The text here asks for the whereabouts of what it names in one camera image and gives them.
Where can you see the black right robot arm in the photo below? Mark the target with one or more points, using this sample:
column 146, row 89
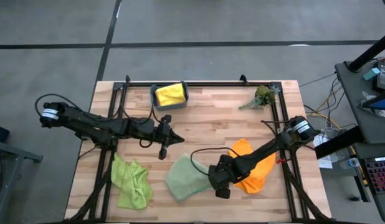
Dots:
column 267, row 147

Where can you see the orange microfiber towel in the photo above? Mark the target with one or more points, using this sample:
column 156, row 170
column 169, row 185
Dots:
column 254, row 186

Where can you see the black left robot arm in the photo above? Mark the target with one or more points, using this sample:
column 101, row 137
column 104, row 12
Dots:
column 93, row 126

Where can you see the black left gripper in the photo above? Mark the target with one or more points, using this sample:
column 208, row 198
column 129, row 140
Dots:
column 142, row 129

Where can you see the small green succulent plant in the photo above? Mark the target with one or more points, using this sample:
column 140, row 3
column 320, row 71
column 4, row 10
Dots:
column 264, row 95

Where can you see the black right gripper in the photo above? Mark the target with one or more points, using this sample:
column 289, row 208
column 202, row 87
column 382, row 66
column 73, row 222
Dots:
column 223, row 174

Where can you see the grey metal table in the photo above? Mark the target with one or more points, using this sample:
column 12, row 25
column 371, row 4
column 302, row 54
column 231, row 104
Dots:
column 12, row 152

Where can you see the clear plastic bottle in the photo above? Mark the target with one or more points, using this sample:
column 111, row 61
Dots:
column 351, row 163

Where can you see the blue-grey plastic bin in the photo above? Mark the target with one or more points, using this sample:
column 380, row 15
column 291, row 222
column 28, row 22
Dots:
column 153, row 99

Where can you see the dark grey side desk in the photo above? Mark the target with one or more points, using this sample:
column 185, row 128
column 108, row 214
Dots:
column 367, row 124

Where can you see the lime green microfiber towel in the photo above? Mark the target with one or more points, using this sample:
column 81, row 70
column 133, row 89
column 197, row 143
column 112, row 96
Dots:
column 130, row 186

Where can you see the black diagonal pole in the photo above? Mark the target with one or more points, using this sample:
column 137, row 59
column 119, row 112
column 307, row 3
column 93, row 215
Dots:
column 370, row 51

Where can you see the small teal box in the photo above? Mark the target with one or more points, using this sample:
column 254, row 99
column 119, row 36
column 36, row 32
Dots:
column 371, row 74

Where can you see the yellow microfiber towel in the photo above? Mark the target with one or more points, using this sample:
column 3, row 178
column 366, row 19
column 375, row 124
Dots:
column 170, row 95

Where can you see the backlit black keyboard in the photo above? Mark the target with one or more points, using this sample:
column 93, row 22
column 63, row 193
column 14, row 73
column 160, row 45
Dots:
column 379, row 175

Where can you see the sage green microfiber towel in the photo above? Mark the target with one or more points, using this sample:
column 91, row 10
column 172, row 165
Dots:
column 183, row 180

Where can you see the white paper sheet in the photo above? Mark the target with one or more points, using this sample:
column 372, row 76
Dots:
column 325, row 163

